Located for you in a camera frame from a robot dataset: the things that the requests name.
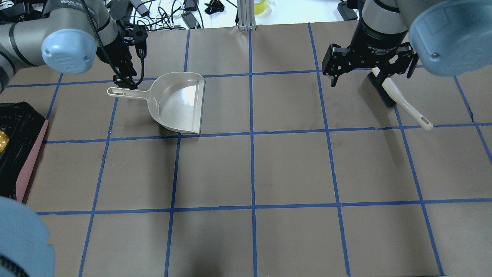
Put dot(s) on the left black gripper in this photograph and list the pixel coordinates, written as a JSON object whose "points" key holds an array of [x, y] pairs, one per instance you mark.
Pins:
{"points": [[112, 51]]}

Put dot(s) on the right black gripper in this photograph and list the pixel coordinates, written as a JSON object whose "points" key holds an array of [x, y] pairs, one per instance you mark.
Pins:
{"points": [[374, 42]]}

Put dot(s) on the white hand brush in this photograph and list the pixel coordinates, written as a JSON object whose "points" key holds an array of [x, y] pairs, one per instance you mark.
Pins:
{"points": [[391, 96]]}

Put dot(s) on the beige plastic dustpan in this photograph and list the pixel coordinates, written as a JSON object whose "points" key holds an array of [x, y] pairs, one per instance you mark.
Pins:
{"points": [[174, 100]]}

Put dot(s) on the orange yellow potato toy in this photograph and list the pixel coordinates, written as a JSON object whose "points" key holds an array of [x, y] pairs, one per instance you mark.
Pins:
{"points": [[4, 140]]}

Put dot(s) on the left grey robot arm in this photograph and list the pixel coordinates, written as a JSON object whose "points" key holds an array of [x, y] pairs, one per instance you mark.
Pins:
{"points": [[68, 36]]}

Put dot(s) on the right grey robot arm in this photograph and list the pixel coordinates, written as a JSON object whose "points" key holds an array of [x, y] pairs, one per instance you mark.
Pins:
{"points": [[450, 37]]}

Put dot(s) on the bin with black bag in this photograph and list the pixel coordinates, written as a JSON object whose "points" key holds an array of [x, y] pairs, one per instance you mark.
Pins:
{"points": [[26, 128]]}

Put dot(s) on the yellow tape roll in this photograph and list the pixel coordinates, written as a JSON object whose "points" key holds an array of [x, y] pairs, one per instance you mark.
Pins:
{"points": [[260, 6]]}

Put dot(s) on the aluminium frame post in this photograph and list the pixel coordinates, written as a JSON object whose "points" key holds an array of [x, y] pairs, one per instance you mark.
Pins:
{"points": [[246, 15]]}

